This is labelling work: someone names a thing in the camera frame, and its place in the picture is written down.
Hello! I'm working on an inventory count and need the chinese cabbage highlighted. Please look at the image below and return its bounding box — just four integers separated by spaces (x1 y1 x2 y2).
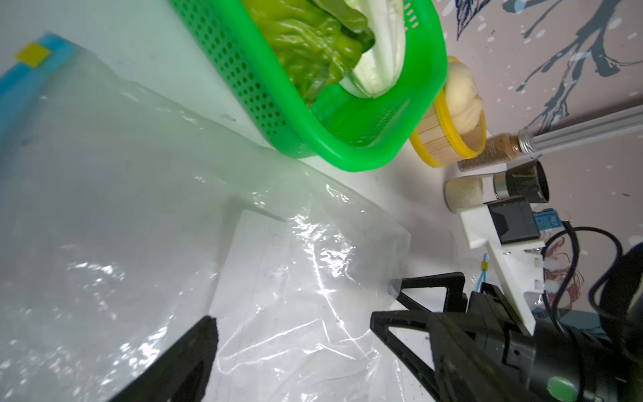
243 0 375 107
315 1 406 98

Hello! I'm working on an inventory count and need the white steamed bun left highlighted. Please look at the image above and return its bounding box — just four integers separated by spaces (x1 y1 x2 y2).
445 62 484 135

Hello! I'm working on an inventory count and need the brown spice shaker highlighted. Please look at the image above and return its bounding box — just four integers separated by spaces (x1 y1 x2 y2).
457 129 535 172

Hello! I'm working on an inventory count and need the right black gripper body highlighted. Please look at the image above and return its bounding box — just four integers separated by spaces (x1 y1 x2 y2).
427 284 538 401

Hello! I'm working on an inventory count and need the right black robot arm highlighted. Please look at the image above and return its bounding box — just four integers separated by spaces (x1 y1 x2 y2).
370 246 642 401

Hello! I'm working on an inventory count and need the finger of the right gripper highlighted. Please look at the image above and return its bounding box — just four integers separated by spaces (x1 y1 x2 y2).
370 310 440 401
388 272 467 312

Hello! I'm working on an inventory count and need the chinese cabbage front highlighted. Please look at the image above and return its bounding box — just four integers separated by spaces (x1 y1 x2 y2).
243 0 375 107

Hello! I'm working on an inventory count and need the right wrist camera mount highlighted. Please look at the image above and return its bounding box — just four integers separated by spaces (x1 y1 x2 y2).
457 196 546 334

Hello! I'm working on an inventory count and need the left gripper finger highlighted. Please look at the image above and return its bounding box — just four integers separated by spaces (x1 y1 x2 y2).
112 316 219 401

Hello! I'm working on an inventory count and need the yellow bamboo steamer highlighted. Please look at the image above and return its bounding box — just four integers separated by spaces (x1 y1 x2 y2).
410 56 487 168

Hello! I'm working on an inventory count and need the black lid spice shaker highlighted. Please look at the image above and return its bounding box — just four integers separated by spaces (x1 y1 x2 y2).
444 161 550 214

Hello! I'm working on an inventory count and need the green plastic basket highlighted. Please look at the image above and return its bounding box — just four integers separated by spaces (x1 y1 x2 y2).
170 1 448 172

